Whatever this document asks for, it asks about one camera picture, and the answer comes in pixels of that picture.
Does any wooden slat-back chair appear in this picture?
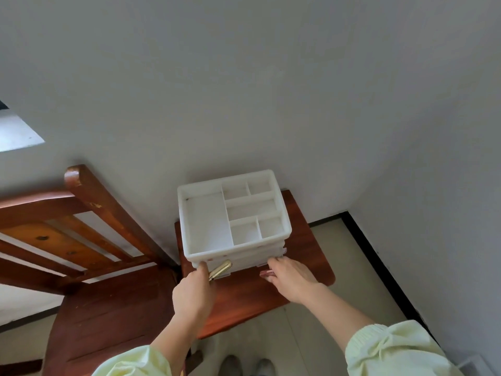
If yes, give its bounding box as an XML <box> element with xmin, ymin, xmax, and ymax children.
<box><xmin>0</xmin><ymin>164</ymin><xmax>185</xmax><ymax>376</ymax></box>

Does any brown wooden cabinet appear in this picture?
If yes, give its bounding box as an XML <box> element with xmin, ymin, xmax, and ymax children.
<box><xmin>174</xmin><ymin>189</ymin><xmax>336</xmax><ymax>339</ymax></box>

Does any window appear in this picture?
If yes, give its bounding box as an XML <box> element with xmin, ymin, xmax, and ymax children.
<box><xmin>0</xmin><ymin>101</ymin><xmax>45</xmax><ymax>154</ymax></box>

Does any person's right forearm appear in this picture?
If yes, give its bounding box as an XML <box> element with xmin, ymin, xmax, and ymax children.
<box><xmin>301</xmin><ymin>284</ymin><xmax>463</xmax><ymax>376</ymax></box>

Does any dark wooden chair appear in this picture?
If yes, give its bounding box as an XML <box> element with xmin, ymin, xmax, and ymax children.
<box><xmin>0</xmin><ymin>358</ymin><xmax>44</xmax><ymax>376</ymax></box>

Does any person's left hand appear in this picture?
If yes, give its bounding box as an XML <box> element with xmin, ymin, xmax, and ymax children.
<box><xmin>172</xmin><ymin>262</ymin><xmax>222</xmax><ymax>320</ymax></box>

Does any white plastic drawer organizer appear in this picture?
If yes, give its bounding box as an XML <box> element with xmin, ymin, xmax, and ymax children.
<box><xmin>177</xmin><ymin>170</ymin><xmax>293</xmax><ymax>279</ymax></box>

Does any person's left forearm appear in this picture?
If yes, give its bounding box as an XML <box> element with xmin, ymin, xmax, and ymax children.
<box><xmin>92</xmin><ymin>309</ymin><xmax>214</xmax><ymax>376</ymax></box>

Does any person's right hand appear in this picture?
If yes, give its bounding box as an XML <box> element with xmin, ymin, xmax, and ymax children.
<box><xmin>260</xmin><ymin>256</ymin><xmax>322</xmax><ymax>304</ymax></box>

